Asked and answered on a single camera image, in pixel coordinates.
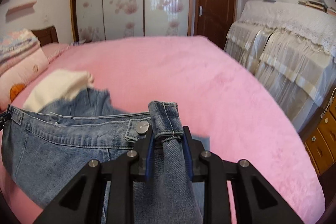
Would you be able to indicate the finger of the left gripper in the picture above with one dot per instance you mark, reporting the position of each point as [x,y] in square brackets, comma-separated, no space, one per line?
[4,117]

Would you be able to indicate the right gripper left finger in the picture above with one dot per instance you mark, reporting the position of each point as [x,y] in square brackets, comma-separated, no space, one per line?
[82,199]

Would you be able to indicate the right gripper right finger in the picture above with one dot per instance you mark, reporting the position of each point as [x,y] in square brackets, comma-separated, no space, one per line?
[234,188]

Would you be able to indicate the blue denim jacket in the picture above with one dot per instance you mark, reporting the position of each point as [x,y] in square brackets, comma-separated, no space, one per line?
[43,150]

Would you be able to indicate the pink cartoon pillow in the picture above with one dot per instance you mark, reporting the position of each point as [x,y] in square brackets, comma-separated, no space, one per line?
[15,79]

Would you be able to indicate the folded white garment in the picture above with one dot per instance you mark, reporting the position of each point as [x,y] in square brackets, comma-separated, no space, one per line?
[60,84]

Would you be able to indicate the folded pastel quilt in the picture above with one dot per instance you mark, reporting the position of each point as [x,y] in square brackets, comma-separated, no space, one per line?
[17,45]

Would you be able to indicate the wooden drawer chest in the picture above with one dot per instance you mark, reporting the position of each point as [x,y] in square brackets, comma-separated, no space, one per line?
[318,137]

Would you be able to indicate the wooden headboard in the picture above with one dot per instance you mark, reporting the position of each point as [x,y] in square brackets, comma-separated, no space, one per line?
[46,36]

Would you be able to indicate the pink bed blanket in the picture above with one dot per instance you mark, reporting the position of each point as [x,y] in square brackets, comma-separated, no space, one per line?
[216,97]

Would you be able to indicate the lace-covered cabinet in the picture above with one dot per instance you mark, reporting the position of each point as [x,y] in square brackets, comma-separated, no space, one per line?
[290,49]

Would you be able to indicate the stack of books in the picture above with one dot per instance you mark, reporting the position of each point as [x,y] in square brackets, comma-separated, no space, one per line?
[318,5]

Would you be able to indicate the brown wooden door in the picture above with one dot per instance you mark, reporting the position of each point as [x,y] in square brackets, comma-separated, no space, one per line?
[213,19]

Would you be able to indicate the wall shelf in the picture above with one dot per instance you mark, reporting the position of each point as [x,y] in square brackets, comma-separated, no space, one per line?
[21,7]

